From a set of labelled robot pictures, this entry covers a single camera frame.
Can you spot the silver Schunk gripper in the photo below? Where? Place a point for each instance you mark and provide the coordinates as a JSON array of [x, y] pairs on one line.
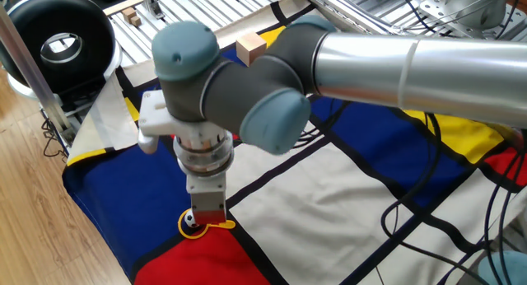
[[208, 198]]

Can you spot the light wooden cube block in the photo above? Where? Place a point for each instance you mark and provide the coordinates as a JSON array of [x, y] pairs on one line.
[[249, 48]]

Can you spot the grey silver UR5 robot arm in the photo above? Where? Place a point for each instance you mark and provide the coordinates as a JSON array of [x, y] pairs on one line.
[[370, 71]]

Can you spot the small black white soccer ball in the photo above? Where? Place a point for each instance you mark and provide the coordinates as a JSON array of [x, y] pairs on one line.
[[189, 221]]

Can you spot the round silver wrist flange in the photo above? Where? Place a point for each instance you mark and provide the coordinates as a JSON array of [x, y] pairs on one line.
[[203, 153]]

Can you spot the Mondrian pattern colour block cloth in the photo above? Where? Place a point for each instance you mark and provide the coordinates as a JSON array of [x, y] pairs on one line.
[[313, 219]]

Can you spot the small wooden block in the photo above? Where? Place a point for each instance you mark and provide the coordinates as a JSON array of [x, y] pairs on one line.
[[136, 21], [128, 14]]

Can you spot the black white round fan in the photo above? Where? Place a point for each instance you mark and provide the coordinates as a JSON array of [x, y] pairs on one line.
[[24, 38]]

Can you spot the white printed wrist mount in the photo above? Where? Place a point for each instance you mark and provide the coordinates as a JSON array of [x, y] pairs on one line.
[[154, 116]]

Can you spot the grey metal bracket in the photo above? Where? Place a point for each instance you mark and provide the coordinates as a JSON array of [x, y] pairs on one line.
[[152, 5]]

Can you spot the aluminium frame post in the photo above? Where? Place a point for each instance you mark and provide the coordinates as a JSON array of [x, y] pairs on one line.
[[29, 66]]

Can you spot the aluminium edge rail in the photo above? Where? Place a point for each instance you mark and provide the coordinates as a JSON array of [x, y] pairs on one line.
[[350, 13]]

